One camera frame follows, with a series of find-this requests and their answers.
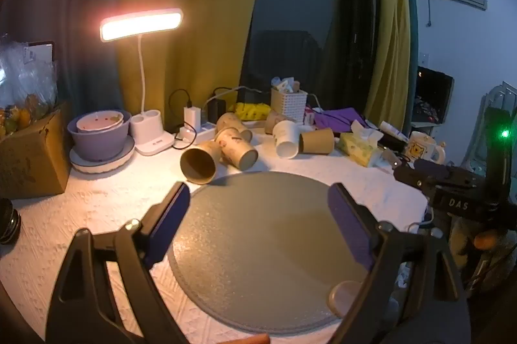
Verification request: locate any dark window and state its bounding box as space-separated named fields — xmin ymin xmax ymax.
xmin=240 ymin=0 xmax=382 ymax=115

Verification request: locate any white power strip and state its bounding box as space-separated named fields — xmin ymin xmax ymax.
xmin=174 ymin=121 xmax=221 ymax=145

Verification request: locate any white paper cup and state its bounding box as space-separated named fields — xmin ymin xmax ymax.
xmin=272 ymin=120 xmax=301 ymax=159

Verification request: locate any black round lens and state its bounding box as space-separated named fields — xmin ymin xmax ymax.
xmin=0 ymin=199 xmax=22 ymax=245

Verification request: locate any yellow cloth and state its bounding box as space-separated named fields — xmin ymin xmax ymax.
xmin=235 ymin=102 xmax=271 ymax=122

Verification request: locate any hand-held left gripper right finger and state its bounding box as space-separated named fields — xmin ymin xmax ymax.
xmin=328 ymin=183 xmax=473 ymax=344

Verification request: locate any narrow yellow curtain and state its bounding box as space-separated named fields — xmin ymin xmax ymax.
xmin=364 ymin=0 xmax=413 ymax=123

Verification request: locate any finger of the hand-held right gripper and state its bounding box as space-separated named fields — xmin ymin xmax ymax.
xmin=393 ymin=165 xmax=439 ymax=194
xmin=413 ymin=159 xmax=482 ymax=185

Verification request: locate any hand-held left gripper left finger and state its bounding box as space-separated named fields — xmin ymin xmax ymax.
xmin=45 ymin=181 xmax=190 ymax=344

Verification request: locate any purple bowl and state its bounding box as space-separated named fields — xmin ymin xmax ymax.
xmin=67 ymin=110 xmax=132 ymax=162

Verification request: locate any printed paper cup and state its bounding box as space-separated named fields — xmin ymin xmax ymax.
xmin=215 ymin=128 xmax=259 ymax=171

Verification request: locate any purple cloth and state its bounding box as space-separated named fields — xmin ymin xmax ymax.
xmin=313 ymin=107 xmax=367 ymax=131

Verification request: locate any yellow tissue pack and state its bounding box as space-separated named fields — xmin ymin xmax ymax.
xmin=338 ymin=120 xmax=385 ymax=168

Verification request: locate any wide yellow curtain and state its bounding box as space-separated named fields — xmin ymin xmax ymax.
xmin=116 ymin=0 xmax=272 ymax=126

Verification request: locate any white woven basket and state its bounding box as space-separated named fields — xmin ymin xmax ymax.
xmin=270 ymin=87 xmax=309 ymax=123

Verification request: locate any small pale bowl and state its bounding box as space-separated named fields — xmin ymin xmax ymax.
xmin=76 ymin=111 xmax=124 ymax=134

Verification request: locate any large brown paper cup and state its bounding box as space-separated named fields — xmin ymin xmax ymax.
xmin=180 ymin=140 xmax=223 ymax=185

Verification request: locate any white textured tablecloth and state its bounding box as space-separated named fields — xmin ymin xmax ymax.
xmin=0 ymin=118 xmax=429 ymax=344

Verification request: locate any bear print mug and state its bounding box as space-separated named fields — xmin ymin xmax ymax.
xmin=403 ymin=131 xmax=447 ymax=166

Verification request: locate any person's right hand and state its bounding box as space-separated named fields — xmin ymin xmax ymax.
xmin=449 ymin=217 xmax=499 ymax=268

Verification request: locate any cardboard box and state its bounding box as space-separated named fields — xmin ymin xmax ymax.
xmin=0 ymin=103 xmax=74 ymax=200

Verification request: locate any beige round lid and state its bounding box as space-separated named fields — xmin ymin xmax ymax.
xmin=327 ymin=281 xmax=366 ymax=319

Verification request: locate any white tube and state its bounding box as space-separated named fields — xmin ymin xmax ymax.
xmin=379 ymin=121 xmax=409 ymax=139

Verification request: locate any white plate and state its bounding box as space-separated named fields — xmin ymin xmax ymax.
xmin=69 ymin=136 xmax=136 ymax=175

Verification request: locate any white cable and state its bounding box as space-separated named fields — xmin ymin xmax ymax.
xmin=205 ymin=85 xmax=272 ymax=107

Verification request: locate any dark monitor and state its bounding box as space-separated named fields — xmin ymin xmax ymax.
xmin=411 ymin=66 xmax=455 ymax=125

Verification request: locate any grey round mat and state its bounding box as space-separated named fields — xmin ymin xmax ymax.
xmin=167 ymin=171 xmax=394 ymax=334

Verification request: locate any white charger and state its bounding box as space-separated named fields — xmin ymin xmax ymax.
xmin=183 ymin=106 xmax=202 ymax=129

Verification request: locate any white desk lamp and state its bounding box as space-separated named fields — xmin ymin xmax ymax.
xmin=100 ymin=7 xmax=185 ymax=156

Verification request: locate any black cable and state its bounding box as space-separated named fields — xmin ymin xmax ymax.
xmin=167 ymin=89 xmax=199 ymax=151

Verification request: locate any black power adapter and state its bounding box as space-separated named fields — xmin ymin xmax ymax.
xmin=207 ymin=98 xmax=227 ymax=124

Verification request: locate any clear bag of fruit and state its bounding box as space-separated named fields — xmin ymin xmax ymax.
xmin=0 ymin=33 xmax=59 ymax=138

